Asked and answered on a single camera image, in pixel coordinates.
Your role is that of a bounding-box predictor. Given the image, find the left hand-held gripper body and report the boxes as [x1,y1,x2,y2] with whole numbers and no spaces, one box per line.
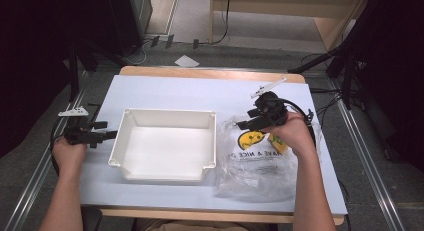
[58,106,98,149]

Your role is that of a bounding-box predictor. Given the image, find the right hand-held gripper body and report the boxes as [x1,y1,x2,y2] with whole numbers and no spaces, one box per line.
[250,77,290,129]

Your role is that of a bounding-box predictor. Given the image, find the clear plastic bag yellow print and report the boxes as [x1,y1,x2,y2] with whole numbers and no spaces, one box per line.
[214,114,324,203]

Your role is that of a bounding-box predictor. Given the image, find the person's left hand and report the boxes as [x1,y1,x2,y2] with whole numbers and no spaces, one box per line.
[51,135,89,179]

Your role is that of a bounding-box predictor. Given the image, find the person's right hand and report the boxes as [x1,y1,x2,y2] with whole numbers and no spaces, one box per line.
[260,111,317,158]

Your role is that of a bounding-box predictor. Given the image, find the black tripod stand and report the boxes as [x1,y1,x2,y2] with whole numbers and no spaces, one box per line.
[287,0,378,111]
[64,35,129,104]

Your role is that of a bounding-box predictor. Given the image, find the white plastic bin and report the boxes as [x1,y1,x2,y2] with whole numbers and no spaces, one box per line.
[107,107,218,183]

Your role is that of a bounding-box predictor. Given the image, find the wooden table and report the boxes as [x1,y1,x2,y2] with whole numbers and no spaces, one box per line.
[99,65,345,226]

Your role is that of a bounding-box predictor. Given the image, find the pale blue table mat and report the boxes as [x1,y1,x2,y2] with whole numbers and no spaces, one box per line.
[79,74,349,216]

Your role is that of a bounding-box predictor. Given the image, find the white paper sheet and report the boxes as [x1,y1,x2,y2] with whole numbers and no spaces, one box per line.
[173,54,201,68]

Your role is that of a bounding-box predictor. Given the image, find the black cabinet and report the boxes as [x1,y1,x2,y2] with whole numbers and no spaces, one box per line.
[96,0,154,58]

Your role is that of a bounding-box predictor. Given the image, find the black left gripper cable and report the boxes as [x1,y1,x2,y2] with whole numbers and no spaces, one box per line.
[49,123,73,177]

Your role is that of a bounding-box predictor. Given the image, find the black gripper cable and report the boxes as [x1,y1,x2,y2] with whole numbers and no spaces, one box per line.
[279,97,317,149]
[49,123,73,177]

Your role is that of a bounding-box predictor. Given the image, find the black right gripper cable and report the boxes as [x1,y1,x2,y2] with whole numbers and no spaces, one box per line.
[279,97,317,149]

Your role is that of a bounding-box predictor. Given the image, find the black floor cables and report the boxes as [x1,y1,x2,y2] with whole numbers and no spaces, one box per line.
[299,52,348,129]

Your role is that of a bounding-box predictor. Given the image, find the metal floor rail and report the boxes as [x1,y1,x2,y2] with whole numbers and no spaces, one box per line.
[334,96,407,231]
[2,70,90,231]

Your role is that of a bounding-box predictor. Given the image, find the white floor cable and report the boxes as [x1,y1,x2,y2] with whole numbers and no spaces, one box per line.
[128,39,153,67]

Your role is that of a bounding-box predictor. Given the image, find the black hanging cable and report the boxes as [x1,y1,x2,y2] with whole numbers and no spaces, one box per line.
[211,0,233,46]

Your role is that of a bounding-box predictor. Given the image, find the wooden furniture frame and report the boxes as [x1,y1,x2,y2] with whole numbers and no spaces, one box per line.
[207,0,371,53]

